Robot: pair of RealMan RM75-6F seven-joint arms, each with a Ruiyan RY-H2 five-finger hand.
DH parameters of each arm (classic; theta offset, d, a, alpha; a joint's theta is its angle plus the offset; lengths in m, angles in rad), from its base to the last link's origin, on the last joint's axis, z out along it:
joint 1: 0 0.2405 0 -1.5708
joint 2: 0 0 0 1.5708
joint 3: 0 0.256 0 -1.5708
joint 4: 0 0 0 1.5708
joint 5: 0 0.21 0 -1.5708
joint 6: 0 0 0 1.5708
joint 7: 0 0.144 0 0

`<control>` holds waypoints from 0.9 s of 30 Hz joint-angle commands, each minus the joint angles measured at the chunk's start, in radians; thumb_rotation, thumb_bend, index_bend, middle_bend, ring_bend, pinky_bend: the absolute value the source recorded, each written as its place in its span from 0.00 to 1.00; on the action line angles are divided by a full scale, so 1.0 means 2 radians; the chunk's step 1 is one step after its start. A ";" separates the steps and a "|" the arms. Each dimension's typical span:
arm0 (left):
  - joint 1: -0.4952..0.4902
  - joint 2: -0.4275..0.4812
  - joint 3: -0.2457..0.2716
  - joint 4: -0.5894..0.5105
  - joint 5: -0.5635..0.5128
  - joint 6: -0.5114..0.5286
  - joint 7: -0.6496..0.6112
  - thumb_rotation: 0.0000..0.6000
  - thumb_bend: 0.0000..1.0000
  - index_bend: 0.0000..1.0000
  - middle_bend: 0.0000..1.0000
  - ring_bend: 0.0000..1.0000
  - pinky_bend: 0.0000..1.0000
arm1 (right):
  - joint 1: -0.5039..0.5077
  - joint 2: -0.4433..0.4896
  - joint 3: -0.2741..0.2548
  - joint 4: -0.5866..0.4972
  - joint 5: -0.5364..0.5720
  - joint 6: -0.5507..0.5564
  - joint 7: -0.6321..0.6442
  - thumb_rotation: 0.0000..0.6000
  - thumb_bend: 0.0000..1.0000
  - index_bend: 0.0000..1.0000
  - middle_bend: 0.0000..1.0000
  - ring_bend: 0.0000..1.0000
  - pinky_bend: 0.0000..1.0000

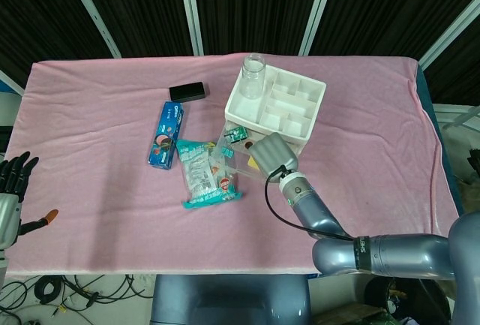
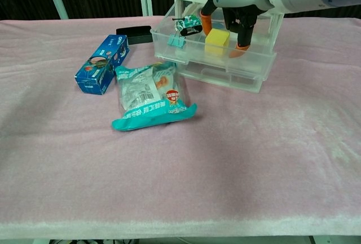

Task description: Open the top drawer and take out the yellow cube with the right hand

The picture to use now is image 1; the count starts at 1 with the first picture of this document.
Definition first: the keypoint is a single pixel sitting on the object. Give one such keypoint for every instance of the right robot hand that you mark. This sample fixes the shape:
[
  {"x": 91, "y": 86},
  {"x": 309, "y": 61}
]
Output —
[{"x": 275, "y": 156}]

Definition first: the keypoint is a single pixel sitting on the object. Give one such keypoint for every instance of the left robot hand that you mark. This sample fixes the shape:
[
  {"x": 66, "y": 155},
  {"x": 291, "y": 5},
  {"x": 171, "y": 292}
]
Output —
[{"x": 7, "y": 201}]

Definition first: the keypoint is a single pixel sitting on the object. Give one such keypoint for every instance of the clear plastic drawer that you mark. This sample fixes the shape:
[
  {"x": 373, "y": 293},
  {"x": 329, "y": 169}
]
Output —
[{"x": 240, "y": 161}]

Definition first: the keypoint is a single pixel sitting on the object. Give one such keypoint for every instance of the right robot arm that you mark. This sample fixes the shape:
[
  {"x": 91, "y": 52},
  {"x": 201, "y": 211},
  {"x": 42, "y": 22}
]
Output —
[{"x": 393, "y": 253}]

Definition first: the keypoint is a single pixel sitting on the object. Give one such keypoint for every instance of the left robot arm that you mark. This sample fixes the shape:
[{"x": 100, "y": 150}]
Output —
[{"x": 2, "y": 265}]

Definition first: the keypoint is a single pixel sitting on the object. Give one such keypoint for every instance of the teal snack bag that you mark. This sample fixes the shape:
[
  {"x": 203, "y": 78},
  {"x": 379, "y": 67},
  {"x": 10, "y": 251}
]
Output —
[{"x": 204, "y": 178}]

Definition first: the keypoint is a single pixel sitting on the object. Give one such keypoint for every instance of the clear plastic jar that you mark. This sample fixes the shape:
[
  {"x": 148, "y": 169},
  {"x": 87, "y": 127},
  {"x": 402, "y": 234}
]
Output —
[{"x": 253, "y": 77}]

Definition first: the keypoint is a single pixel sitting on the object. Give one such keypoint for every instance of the pink tablecloth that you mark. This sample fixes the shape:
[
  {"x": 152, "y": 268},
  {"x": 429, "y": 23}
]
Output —
[{"x": 112, "y": 208}]

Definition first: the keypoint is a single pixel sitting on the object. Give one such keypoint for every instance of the black rectangular box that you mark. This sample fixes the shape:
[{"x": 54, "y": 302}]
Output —
[{"x": 186, "y": 91}]

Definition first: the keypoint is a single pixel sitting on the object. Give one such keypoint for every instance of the blue cookie box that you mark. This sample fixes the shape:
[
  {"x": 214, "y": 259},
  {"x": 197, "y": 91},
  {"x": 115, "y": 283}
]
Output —
[{"x": 165, "y": 137}]

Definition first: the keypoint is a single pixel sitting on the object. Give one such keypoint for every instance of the blue-grey robot torso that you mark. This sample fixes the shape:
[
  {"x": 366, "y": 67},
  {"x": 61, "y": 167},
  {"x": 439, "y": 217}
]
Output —
[{"x": 228, "y": 298}]

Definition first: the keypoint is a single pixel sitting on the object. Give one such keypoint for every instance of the white compartment organizer tray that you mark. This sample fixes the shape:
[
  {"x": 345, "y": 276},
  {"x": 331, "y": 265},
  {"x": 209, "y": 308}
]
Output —
[{"x": 277, "y": 103}]

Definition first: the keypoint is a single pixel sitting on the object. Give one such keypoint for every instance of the white partition post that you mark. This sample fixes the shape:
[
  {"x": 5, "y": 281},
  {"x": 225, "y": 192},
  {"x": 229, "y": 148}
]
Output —
[
  {"x": 93, "y": 13},
  {"x": 191, "y": 9},
  {"x": 318, "y": 6},
  {"x": 450, "y": 28}
]

